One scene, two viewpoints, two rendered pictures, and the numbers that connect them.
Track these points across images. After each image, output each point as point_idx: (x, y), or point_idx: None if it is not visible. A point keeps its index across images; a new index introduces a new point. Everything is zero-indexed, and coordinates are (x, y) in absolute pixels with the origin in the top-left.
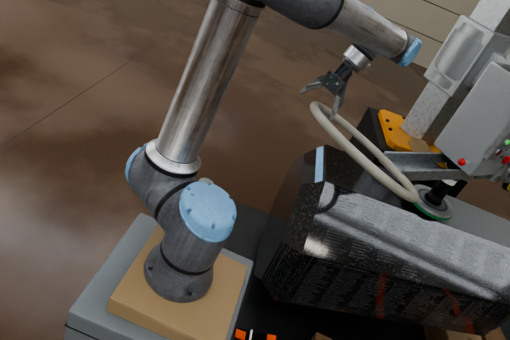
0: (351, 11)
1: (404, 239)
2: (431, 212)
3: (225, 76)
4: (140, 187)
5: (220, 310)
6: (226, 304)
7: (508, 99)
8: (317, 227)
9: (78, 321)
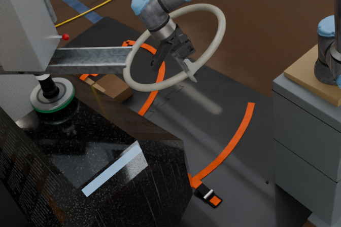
0: None
1: (97, 101)
2: (71, 83)
3: None
4: None
5: (317, 51)
6: (312, 53)
7: None
8: (161, 137)
9: None
